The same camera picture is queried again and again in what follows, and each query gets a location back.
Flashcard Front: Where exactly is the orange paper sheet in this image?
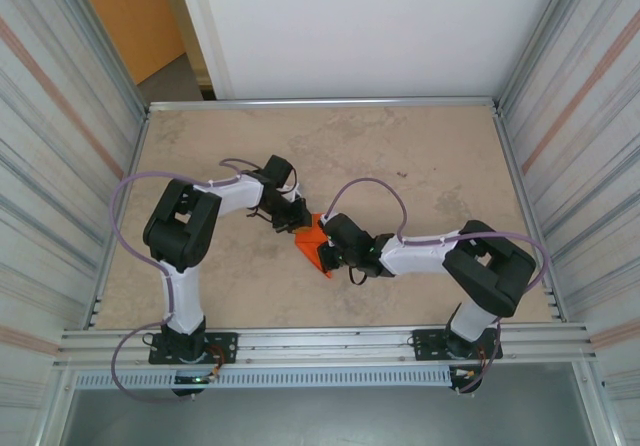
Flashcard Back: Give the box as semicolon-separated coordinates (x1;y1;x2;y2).
293;210;334;280

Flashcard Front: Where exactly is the grey metal shelf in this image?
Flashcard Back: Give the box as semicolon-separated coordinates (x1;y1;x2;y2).
49;388;601;446

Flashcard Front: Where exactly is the black controller board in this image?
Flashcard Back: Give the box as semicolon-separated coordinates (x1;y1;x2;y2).
172;373;221;398
449;365;484;396

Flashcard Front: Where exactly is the orange wooden door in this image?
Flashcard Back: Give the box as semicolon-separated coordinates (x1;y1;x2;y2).
69;0;189;87

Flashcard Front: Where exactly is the corrugated metal side panel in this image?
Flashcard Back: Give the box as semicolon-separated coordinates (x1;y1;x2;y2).
0;0;146;367
499;0;640;367

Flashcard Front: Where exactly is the aluminium table end rail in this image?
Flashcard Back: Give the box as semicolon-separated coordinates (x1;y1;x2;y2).
147;96;501;113

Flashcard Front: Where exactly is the grey slotted cable duct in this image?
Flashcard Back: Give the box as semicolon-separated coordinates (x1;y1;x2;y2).
72;368;454;388

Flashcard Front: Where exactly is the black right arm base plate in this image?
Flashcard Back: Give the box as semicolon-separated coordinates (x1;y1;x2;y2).
409;328;501;363

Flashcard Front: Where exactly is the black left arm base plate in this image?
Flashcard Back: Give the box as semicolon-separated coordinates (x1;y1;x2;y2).
148;331;239;366

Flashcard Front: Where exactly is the white door frame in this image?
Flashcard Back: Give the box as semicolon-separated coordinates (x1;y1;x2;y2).
172;0;236;101

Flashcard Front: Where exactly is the aluminium table side rail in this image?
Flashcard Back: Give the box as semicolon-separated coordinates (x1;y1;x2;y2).
494;108;566;322
89;108;151;330

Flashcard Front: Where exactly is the aluminium frame post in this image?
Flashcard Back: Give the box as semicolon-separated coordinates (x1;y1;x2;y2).
29;0;151;117
494;0;601;112

